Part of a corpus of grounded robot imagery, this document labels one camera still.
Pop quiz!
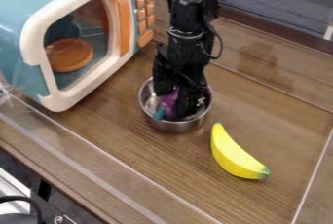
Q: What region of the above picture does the black cable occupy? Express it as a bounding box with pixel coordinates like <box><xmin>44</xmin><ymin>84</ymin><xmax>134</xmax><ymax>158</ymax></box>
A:
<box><xmin>0</xmin><ymin>195</ymin><xmax>47</xmax><ymax>224</ymax></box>

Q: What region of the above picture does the purple toy eggplant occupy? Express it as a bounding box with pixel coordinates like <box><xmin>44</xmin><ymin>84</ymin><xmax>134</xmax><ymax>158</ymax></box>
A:
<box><xmin>154</xmin><ymin>87</ymin><xmax>179</xmax><ymax>121</ymax></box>

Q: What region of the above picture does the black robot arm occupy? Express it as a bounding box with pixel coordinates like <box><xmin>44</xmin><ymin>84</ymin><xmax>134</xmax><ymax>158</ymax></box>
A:
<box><xmin>152</xmin><ymin>0</ymin><xmax>220</xmax><ymax>121</ymax></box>

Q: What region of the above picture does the blue white toy microwave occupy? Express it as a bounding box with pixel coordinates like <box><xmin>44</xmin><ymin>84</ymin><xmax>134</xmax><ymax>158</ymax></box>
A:
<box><xmin>0</xmin><ymin>0</ymin><xmax>155</xmax><ymax>112</ymax></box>

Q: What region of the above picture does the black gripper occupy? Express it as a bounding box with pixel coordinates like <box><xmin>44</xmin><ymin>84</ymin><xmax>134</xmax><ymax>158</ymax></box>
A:
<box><xmin>152</xmin><ymin>27</ymin><xmax>214</xmax><ymax>120</ymax></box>

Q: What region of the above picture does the yellow toy banana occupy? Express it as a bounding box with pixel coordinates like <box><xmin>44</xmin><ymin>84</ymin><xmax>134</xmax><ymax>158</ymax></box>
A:
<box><xmin>211</xmin><ymin>123</ymin><xmax>270</xmax><ymax>180</ymax></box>

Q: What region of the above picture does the small silver pot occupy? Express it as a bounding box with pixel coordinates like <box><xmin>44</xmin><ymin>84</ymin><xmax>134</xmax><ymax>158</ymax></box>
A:
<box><xmin>138</xmin><ymin>79</ymin><xmax>212</xmax><ymax>134</ymax></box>

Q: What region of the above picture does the orange microwave turntable plate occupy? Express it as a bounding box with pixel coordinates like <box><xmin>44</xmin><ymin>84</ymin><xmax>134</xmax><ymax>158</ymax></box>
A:
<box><xmin>44</xmin><ymin>38</ymin><xmax>93</xmax><ymax>72</ymax></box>

